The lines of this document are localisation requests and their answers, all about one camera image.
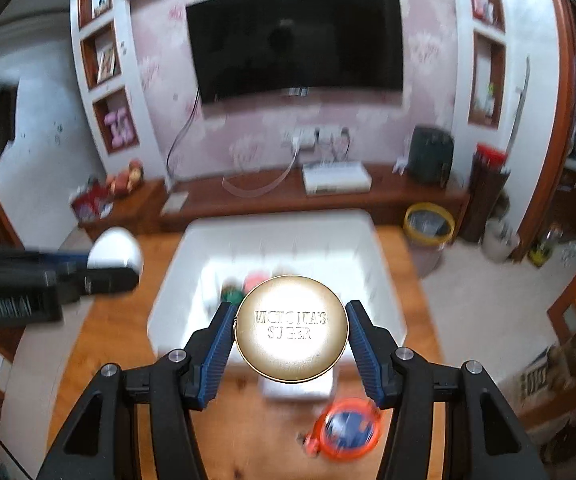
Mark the white paper pad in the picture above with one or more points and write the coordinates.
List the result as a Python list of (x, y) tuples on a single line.
[(175, 202)]

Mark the white wall sockets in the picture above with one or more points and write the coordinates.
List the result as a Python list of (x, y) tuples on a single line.
[(313, 136)]

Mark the red lidded box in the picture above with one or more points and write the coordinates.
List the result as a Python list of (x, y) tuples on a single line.
[(490, 154)]

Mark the long wooden television cabinet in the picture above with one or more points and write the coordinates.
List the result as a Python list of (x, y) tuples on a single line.
[(393, 200)]

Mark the pink dumbbell set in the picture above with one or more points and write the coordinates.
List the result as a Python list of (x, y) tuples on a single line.
[(119, 130)]

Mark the white light bulb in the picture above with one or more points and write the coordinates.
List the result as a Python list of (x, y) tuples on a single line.
[(117, 250)]

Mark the white wall shelf unit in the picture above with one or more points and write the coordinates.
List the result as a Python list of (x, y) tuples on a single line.
[(122, 30), (463, 60)]

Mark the orange round tape measure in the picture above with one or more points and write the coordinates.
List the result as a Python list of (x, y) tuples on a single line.
[(348, 430)]

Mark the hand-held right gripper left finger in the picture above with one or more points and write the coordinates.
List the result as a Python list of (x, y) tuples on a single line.
[(215, 355)]

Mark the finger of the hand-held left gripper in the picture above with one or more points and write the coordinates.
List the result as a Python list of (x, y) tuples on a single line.
[(62, 258), (107, 280)]

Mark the cooking oil bottle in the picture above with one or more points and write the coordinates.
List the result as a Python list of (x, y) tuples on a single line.
[(543, 252)]

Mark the green small bottle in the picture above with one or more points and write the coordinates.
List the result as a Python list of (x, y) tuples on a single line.
[(490, 96)]

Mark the green box with gold sticks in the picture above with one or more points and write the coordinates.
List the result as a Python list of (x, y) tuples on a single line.
[(230, 292)]

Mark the grey metal rod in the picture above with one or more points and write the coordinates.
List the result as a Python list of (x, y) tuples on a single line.
[(518, 105)]

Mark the white picture frame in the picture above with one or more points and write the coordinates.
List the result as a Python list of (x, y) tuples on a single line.
[(107, 64)]

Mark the white plastic bin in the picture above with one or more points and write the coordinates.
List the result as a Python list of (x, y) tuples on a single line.
[(288, 240)]

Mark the gold round tin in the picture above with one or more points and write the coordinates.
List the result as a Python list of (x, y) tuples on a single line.
[(293, 355)]

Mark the white plastic bucket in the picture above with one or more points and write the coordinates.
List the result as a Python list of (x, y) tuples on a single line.
[(500, 245)]

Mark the black wall television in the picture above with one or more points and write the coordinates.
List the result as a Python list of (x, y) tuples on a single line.
[(293, 45)]

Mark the red gift box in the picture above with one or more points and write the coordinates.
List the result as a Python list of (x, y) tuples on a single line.
[(90, 205)]

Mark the yellow rimmed trash bin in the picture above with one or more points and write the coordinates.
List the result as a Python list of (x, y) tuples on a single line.
[(430, 255)]

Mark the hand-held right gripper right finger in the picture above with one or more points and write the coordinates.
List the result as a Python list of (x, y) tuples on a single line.
[(368, 355)]

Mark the small white figurine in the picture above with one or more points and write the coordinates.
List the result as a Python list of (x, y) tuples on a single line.
[(400, 165)]

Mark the wooden door frame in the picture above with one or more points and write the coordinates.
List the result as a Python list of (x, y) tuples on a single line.
[(560, 110)]

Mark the printed cardboard box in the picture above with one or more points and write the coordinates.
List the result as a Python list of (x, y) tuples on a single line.
[(548, 375)]

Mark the white set-top box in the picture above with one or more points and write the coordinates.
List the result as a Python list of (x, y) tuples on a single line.
[(335, 177)]

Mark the brown wooden stand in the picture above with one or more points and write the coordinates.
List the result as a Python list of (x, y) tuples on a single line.
[(483, 200)]

